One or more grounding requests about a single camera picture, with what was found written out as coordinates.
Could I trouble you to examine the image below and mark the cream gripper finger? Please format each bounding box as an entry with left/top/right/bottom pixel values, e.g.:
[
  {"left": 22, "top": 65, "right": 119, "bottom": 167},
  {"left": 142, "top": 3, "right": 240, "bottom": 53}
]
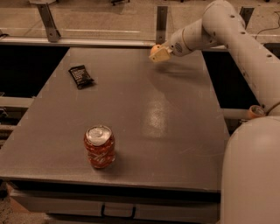
[{"left": 149, "top": 45, "right": 172, "bottom": 62}]

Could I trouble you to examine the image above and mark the orange fruit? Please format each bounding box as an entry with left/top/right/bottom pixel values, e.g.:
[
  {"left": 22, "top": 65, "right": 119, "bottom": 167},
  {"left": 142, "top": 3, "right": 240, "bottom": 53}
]
[{"left": 150, "top": 45, "right": 161, "bottom": 55}]

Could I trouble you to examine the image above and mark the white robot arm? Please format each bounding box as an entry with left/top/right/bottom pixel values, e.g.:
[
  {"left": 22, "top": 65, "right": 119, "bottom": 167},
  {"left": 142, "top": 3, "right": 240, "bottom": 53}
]
[{"left": 150, "top": 0, "right": 280, "bottom": 224}]

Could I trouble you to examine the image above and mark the black rxbar chocolate wrapper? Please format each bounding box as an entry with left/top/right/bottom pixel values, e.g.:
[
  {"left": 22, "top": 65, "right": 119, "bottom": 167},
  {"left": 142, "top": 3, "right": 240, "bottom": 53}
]
[{"left": 68, "top": 65, "right": 94, "bottom": 89}]

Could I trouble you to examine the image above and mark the orange tape roll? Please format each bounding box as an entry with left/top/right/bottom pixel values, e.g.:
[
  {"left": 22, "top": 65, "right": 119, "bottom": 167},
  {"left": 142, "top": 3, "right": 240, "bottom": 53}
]
[{"left": 248, "top": 105, "right": 266, "bottom": 119}]

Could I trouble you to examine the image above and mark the red soda can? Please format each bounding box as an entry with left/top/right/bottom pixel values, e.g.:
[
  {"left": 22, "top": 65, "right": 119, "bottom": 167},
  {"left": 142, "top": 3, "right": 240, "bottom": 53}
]
[{"left": 84, "top": 125, "right": 116, "bottom": 169}]

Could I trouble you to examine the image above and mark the grey table drawer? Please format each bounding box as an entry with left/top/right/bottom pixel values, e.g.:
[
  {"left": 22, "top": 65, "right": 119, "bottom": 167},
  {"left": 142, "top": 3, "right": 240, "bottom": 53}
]
[{"left": 10, "top": 190, "right": 220, "bottom": 224}]

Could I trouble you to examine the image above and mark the middle metal rail bracket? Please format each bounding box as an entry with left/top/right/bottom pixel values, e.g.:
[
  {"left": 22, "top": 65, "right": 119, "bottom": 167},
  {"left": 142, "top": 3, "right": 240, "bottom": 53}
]
[{"left": 156, "top": 6, "right": 168, "bottom": 44}]

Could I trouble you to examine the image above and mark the metal rail bracket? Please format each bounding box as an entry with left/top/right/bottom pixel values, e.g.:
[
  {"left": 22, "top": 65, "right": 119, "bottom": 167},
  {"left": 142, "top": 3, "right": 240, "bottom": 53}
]
[
  {"left": 156, "top": 6, "right": 168, "bottom": 44},
  {"left": 240, "top": 6, "right": 255, "bottom": 24},
  {"left": 37, "top": 3, "right": 60, "bottom": 43}
]

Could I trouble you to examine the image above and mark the right metal rail bracket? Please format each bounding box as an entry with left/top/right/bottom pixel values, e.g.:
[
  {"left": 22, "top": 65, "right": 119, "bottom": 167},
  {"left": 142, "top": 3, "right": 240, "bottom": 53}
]
[{"left": 240, "top": 6, "right": 255, "bottom": 24}]

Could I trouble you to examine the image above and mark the left metal rail bracket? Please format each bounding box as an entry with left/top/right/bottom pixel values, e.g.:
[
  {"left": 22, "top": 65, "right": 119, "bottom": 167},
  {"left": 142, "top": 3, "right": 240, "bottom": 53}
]
[{"left": 37, "top": 3, "right": 60, "bottom": 43}]

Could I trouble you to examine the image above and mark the black drawer handle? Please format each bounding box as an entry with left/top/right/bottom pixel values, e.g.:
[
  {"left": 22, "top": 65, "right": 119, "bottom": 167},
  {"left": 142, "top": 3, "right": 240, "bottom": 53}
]
[{"left": 101, "top": 203, "right": 137, "bottom": 219}]

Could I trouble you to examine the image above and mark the horizontal metal rail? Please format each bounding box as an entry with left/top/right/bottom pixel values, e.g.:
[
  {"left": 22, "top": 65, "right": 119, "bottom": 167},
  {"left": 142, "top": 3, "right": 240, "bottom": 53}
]
[{"left": 0, "top": 36, "right": 155, "bottom": 48}]

